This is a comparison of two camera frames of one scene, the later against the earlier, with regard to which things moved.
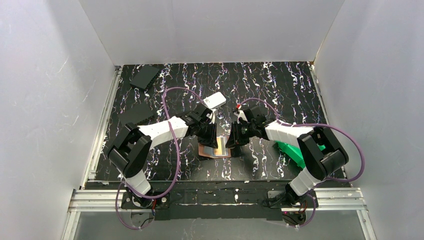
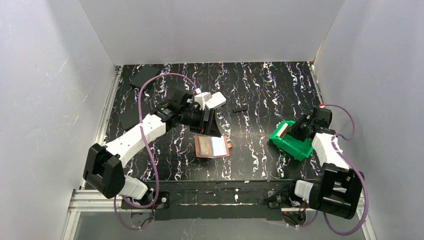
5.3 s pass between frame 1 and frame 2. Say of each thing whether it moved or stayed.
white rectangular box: stayed
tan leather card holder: moved
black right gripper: moved
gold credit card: moved
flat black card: stayed
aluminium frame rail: stayed
